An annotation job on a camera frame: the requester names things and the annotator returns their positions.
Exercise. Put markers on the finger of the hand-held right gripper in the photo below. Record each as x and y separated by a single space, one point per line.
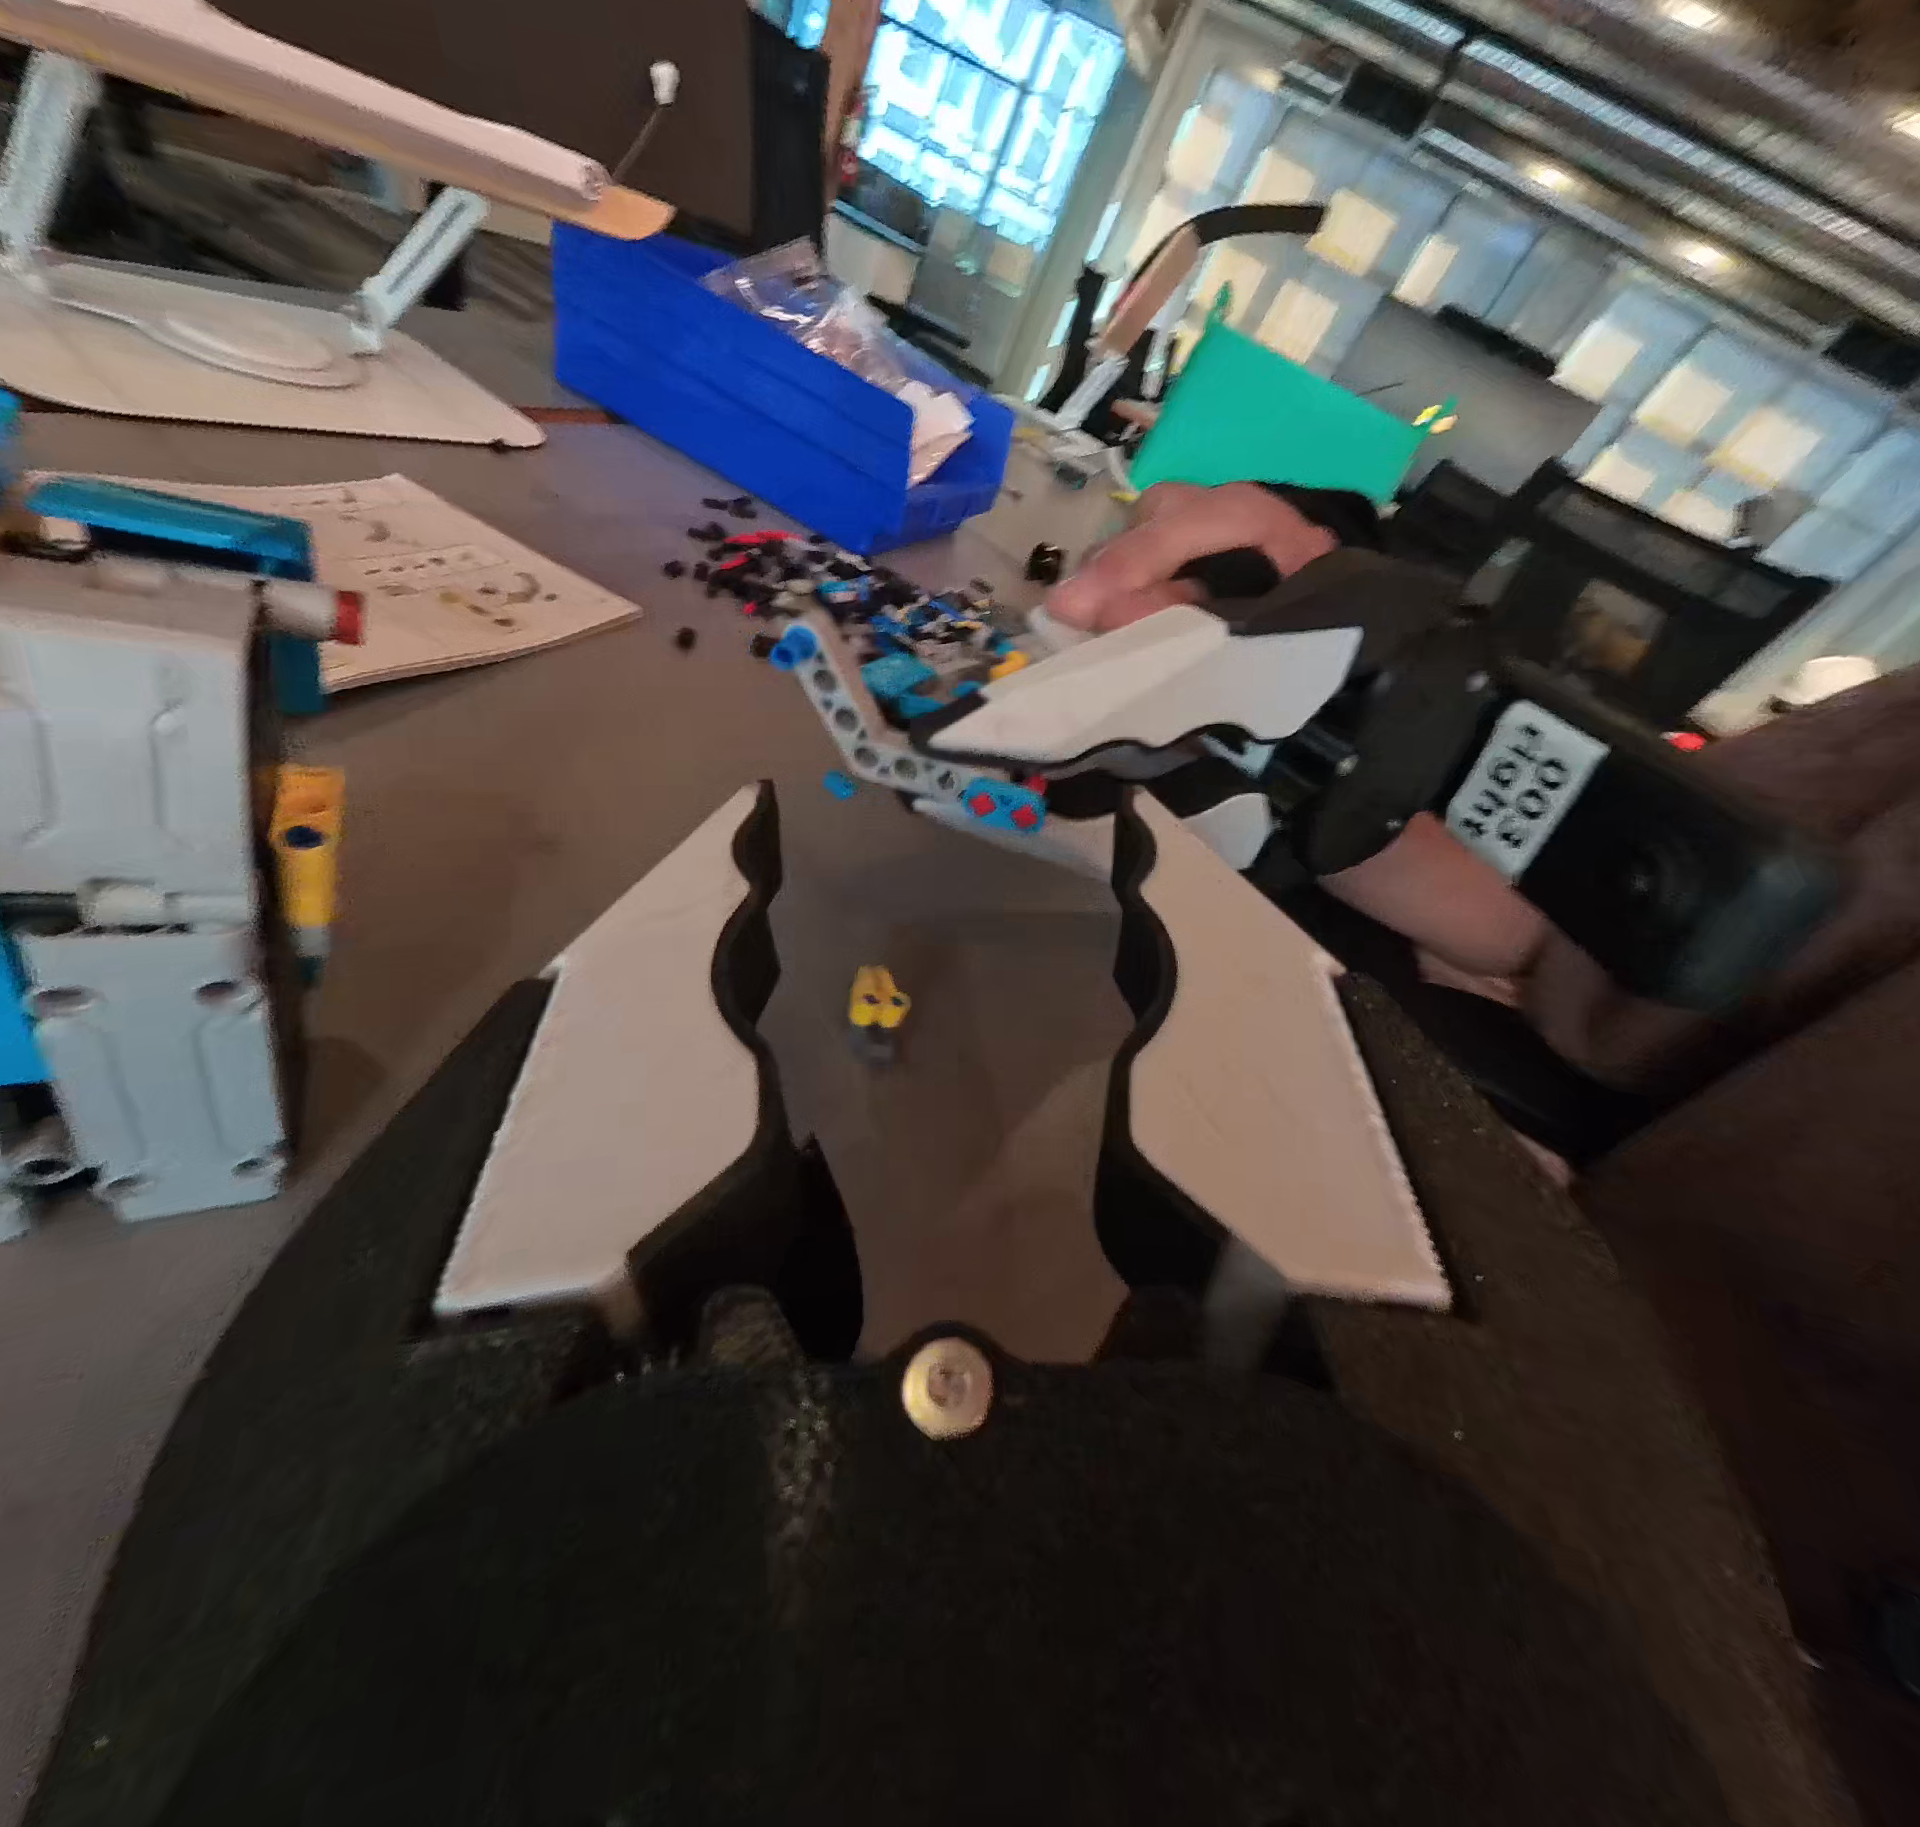
1239 825
1140 687

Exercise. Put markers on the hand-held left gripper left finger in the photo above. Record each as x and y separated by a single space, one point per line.
631 1107

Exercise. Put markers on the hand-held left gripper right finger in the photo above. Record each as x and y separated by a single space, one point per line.
1275 1107

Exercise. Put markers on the blue connector brick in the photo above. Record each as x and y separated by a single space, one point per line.
1009 791

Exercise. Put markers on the grey angled beam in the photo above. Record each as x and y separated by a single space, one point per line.
848 717

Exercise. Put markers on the grey blue brick robot model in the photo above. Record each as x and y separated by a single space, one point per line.
135 807

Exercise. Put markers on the person's right hand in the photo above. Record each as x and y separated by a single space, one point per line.
1184 529

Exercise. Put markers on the pile of small brick pieces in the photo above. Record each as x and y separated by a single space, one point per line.
901 627

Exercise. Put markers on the teal tote bag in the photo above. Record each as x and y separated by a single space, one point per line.
1275 423

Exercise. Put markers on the person's brown clothing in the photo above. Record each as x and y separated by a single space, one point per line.
1770 1257

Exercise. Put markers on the clear plastic bags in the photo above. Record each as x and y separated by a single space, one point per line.
825 325

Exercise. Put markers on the blue plastic bin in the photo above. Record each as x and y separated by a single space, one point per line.
720 385

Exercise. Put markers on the instruction booklet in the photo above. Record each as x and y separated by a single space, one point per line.
451 581

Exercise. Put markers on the red fire extinguisher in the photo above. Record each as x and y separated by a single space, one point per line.
853 132

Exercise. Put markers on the white folding stand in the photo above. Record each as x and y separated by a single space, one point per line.
225 72

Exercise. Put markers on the wooden post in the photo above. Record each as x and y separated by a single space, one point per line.
858 26

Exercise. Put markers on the silver ventilation duct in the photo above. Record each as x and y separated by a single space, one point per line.
1651 86

